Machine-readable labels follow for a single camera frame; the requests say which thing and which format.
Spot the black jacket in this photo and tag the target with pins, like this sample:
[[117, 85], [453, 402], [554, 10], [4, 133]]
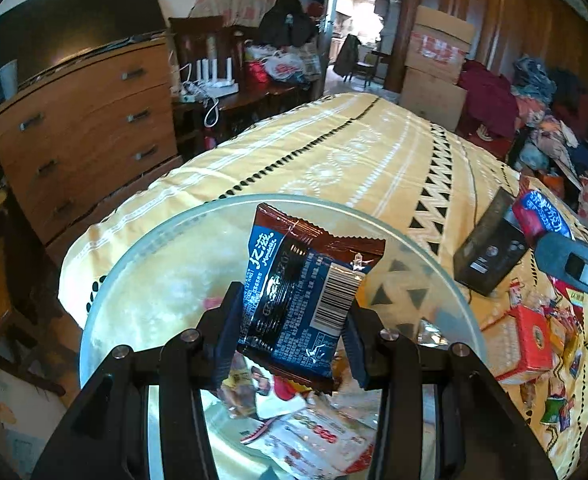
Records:
[[286, 20]]

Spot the white power strip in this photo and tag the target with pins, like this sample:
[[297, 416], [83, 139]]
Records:
[[191, 92]]

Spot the black shaver box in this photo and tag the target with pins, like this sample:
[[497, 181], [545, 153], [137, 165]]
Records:
[[489, 250]]

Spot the blue brown snack packet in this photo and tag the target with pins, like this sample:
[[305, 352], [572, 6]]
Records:
[[299, 300]]

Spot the glass bowl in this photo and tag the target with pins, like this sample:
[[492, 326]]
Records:
[[174, 270]]

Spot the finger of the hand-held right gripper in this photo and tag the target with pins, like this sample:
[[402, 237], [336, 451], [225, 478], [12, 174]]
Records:
[[574, 265]]

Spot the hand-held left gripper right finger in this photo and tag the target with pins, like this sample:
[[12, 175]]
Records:
[[356, 355]]

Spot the cardboard box with red print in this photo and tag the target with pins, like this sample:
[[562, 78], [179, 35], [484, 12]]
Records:
[[439, 42]]

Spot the dark wooden desk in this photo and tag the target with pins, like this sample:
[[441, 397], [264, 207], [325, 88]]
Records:
[[254, 105]]

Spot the wooden chest of drawers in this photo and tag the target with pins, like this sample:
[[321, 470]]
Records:
[[89, 135]]

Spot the maroon clothes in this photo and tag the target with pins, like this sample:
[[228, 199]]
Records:
[[489, 95]]

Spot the heap of mixed clothes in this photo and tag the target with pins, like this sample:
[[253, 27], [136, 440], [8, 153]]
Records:
[[559, 120]]

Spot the red and gold carton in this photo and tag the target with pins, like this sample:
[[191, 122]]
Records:
[[524, 345]]

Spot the red white plastic bags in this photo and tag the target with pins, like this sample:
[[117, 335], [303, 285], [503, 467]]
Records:
[[279, 62]]

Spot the white router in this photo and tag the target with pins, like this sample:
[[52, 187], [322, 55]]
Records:
[[214, 82]]

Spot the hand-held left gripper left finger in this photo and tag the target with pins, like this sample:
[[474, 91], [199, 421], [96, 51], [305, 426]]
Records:
[[229, 345]]

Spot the pile of snack packets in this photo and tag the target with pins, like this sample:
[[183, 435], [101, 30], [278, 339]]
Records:
[[564, 330]]

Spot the black flat television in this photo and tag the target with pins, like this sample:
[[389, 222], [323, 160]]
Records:
[[79, 15]]

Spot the wooden chair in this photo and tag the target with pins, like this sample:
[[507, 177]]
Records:
[[194, 40]]

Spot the white red snack packet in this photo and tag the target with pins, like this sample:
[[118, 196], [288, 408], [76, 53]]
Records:
[[314, 440]]

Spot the yellow brown snack packet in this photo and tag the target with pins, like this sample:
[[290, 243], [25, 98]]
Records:
[[244, 395]]

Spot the dark jacket on chair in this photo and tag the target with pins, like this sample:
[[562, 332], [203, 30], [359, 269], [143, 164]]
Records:
[[346, 55]]

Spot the yellow patterned bedsheet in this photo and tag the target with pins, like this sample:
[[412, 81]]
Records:
[[354, 145]]

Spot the red blue snack packet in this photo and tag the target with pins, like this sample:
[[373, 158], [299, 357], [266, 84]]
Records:
[[544, 215]]

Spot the wooden wardrobe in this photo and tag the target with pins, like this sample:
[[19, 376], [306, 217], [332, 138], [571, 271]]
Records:
[[499, 15]]

